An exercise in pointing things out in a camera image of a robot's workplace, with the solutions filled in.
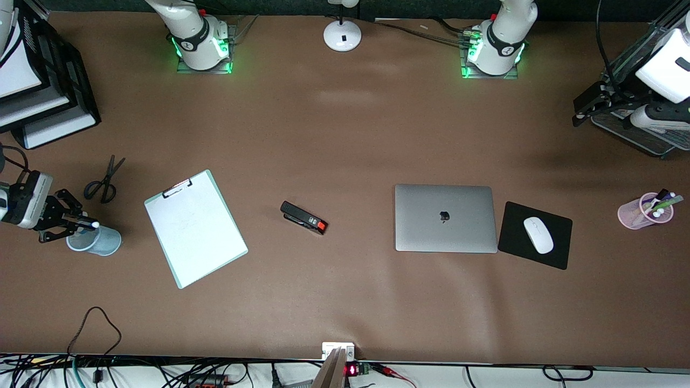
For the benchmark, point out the white paper stack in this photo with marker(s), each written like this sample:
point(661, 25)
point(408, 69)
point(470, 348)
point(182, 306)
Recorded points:
point(16, 70)

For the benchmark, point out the white metal bracket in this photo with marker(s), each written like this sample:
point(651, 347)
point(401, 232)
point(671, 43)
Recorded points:
point(338, 348)

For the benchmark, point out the black stacked letter tray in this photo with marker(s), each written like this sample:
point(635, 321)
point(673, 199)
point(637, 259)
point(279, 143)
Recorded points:
point(75, 86)

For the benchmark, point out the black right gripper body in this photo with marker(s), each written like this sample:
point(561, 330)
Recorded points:
point(52, 207)

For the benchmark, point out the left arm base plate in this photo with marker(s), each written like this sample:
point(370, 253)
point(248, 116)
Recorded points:
point(488, 77)

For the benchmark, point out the white round lamp base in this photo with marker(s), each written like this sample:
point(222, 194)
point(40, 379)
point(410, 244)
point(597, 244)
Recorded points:
point(342, 35)

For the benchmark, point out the green marker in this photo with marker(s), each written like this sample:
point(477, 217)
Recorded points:
point(671, 202)

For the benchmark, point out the black orange power strip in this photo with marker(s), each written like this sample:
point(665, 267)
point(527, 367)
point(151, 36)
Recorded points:
point(207, 381)

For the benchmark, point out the mint green clipboard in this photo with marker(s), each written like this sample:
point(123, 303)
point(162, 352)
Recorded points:
point(186, 283)

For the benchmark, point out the silver laptop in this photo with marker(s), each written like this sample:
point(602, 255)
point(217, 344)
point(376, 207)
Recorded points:
point(444, 218)

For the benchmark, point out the black scissors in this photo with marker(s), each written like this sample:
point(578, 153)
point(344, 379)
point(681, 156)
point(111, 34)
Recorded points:
point(108, 178)

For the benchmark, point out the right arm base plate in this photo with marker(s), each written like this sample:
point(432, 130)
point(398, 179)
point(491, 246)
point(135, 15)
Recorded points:
point(186, 70)

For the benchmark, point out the white computer mouse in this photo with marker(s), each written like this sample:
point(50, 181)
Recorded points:
point(539, 235)

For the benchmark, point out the light blue mesh cup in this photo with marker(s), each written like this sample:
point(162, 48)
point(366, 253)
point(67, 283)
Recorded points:
point(105, 242)

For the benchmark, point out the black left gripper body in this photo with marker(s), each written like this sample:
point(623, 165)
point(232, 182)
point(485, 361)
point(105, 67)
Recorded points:
point(613, 92)

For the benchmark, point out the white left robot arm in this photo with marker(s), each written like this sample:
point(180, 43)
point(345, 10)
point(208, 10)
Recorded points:
point(504, 43)

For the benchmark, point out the black stapler with red tip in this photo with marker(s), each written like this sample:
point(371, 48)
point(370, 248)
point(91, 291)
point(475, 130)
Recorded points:
point(302, 216)

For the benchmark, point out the grey camera post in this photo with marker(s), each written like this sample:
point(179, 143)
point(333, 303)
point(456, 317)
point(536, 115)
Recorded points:
point(329, 373)

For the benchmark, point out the white paper sheet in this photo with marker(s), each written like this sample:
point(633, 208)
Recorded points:
point(199, 231)

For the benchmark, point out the red digit display board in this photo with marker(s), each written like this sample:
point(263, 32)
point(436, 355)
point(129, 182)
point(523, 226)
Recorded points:
point(353, 369)

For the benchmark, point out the pink translucent pen cup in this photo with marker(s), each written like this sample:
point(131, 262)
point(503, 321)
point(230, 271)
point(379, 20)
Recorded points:
point(630, 215)

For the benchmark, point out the blue marker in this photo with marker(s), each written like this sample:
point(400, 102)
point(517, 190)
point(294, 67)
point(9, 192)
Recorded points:
point(92, 225)

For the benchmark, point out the black mouse pad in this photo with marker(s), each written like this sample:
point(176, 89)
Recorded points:
point(512, 242)

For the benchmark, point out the black capped marker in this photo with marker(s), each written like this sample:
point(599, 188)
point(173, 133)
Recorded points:
point(660, 195)

